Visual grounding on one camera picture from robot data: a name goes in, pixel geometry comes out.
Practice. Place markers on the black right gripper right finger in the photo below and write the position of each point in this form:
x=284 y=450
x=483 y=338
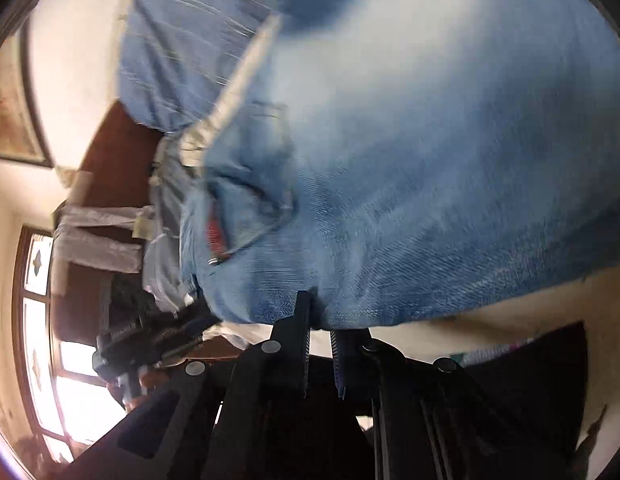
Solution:
x=516 y=416

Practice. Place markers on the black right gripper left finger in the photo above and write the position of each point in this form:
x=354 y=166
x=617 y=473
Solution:
x=231 y=420

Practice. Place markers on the blue denim jeans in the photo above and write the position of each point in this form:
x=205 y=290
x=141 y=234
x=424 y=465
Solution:
x=409 y=159

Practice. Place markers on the cream leaf-print blanket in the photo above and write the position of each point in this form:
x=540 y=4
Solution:
x=337 y=435

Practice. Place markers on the blue striped bed sheet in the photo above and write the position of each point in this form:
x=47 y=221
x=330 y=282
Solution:
x=178 y=55

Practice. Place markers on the wooden window frame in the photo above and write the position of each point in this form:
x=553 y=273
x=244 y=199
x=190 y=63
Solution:
x=68 y=406

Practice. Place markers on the framed wall picture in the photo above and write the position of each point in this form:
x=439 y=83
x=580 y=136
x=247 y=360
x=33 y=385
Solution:
x=21 y=138

